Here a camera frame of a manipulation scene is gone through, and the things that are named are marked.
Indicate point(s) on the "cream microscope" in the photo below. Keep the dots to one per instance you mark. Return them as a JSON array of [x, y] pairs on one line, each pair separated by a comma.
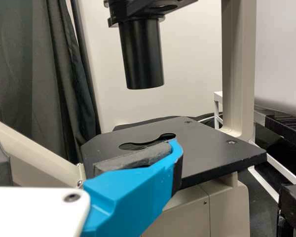
[[236, 74]]

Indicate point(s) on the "black platform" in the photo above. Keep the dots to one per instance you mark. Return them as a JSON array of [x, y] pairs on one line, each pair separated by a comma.
[[294, 209], [288, 127]]

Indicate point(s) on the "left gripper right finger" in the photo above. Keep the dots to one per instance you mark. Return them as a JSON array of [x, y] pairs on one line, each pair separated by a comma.
[[128, 197]]

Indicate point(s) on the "white box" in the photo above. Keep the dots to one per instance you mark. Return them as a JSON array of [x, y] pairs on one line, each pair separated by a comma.
[[281, 106]]

